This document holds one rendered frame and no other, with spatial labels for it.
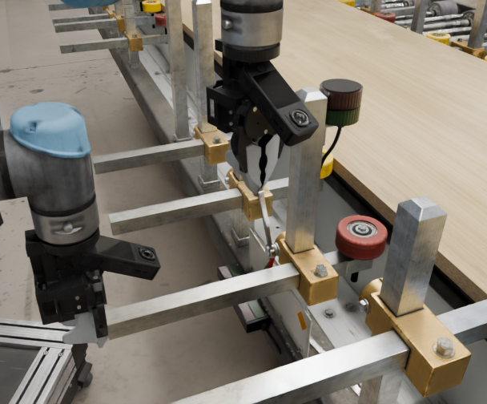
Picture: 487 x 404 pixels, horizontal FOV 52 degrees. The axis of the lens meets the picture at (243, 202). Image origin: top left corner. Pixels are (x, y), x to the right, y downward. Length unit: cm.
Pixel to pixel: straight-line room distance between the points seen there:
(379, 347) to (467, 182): 52
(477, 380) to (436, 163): 42
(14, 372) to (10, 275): 74
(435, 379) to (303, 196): 32
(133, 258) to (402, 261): 34
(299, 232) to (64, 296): 36
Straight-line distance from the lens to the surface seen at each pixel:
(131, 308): 76
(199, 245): 224
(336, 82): 74
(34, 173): 57
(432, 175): 103
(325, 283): 79
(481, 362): 89
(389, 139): 114
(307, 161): 73
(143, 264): 68
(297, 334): 89
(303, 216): 79
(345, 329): 106
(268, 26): 61
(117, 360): 184
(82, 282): 67
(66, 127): 55
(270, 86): 63
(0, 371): 164
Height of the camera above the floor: 139
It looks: 33 degrees down
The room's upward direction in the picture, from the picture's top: straight up
